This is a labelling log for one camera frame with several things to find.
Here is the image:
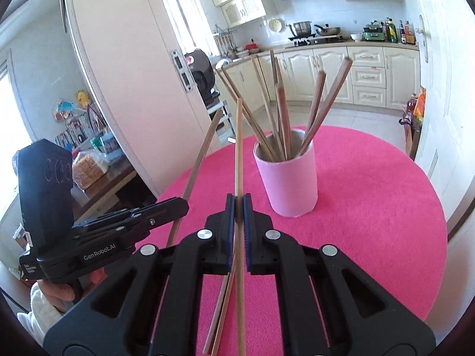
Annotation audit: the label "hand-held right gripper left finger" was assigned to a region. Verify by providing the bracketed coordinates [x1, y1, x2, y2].
[44, 194, 236, 356]

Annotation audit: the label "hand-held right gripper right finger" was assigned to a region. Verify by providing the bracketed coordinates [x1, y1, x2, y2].
[242, 193, 436, 356]

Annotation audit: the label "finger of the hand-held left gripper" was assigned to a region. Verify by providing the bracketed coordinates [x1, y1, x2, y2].
[72, 198, 190, 242]

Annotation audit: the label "pink cup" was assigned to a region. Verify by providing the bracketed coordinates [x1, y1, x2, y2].
[253, 128, 319, 218]

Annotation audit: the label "long wooden chopstick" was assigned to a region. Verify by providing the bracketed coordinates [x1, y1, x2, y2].
[165, 109, 223, 248]
[202, 260, 235, 355]
[235, 97, 247, 356]
[211, 274, 237, 355]

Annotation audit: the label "bunch of wooden chopsticks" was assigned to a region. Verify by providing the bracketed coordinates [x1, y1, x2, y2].
[215, 50, 354, 163]

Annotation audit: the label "person's left hand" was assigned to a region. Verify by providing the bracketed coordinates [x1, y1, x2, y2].
[37, 280, 75, 312]

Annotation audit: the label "wooden side table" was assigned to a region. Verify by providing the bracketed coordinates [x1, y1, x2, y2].
[70, 163, 139, 224]

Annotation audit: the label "bag of bread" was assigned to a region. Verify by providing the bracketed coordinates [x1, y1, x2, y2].
[72, 151, 111, 190]

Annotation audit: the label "row of books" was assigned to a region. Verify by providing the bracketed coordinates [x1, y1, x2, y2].
[55, 113, 109, 150]

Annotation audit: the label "round pink table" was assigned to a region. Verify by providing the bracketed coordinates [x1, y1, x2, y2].
[135, 125, 448, 356]

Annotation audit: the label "white sliding door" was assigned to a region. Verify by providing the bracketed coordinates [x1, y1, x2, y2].
[62, 0, 223, 198]

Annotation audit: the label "metal door lock plate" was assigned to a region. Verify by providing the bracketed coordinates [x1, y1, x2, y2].
[170, 49, 194, 93]

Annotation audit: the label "black air fryer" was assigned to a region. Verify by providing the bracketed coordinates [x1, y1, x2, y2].
[184, 49, 216, 107]

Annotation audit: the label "hanging utensil rack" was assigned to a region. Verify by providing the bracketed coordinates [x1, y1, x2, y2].
[213, 24, 238, 58]

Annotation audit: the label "kitchen window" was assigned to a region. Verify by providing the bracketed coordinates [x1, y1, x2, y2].
[159, 0, 209, 61]

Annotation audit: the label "cream lower kitchen cabinets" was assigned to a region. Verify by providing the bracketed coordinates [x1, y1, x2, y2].
[213, 42, 422, 110]

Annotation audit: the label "bag of snacks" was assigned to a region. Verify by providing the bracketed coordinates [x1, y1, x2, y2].
[399, 87, 427, 156]

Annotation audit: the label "gas stove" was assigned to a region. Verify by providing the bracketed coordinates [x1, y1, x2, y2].
[287, 34, 346, 47]

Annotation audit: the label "steel cooking pot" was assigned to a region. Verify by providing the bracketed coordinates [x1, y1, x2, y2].
[287, 21, 313, 37]

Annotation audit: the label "white panel door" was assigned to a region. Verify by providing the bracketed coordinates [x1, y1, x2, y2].
[403, 0, 475, 231]

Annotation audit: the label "green electric cooker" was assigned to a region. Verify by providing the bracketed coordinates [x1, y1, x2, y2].
[362, 22, 389, 42]

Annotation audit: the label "row of condiment bottles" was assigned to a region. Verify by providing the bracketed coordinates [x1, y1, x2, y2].
[384, 17, 417, 45]

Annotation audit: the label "cartoon wall stickers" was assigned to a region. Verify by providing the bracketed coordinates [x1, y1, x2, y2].
[52, 90, 92, 121]

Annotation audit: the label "white door handle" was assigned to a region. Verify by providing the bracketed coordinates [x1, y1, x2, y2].
[416, 15, 430, 63]

